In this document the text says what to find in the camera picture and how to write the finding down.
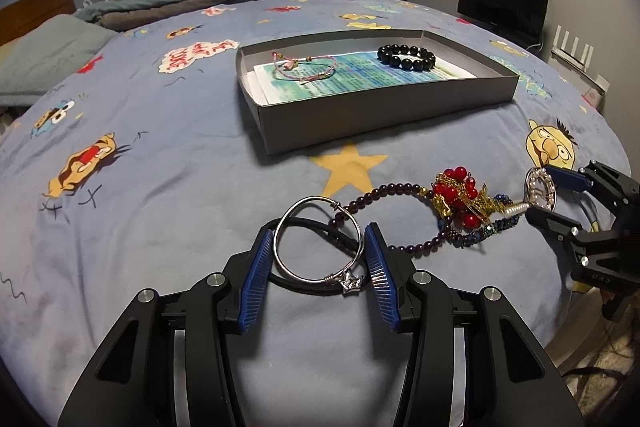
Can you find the blue cartoon printed bedsheet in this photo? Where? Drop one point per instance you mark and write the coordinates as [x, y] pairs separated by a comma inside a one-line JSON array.
[[175, 187]]

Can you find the wooden headboard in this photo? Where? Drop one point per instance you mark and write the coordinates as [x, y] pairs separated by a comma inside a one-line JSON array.
[[35, 9]]

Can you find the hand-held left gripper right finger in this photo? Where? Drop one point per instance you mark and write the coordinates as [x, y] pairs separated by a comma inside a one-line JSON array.
[[381, 279]]

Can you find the white router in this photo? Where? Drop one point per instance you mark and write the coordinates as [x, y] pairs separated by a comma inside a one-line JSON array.
[[575, 57]]

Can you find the grey pillow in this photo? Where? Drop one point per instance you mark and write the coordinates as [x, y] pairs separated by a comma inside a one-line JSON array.
[[45, 52]]

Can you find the teal printed paper sheet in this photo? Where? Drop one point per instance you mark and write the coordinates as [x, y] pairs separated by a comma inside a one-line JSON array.
[[360, 74]]

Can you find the grey cardboard box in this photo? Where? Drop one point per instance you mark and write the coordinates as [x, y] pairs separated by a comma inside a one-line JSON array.
[[360, 119]]

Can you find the black monitor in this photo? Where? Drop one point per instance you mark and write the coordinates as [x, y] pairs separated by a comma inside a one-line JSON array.
[[500, 2]]

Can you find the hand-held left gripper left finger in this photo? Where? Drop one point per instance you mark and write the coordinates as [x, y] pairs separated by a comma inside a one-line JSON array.
[[256, 279]]

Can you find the red bead gold ornament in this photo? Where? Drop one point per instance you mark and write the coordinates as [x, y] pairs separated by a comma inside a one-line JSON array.
[[452, 194]]

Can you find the silver bangle with crown charm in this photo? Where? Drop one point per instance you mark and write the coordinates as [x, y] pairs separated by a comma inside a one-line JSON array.
[[352, 283]]

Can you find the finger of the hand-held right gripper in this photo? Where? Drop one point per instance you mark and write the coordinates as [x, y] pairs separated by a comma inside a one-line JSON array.
[[567, 175], [555, 222]]

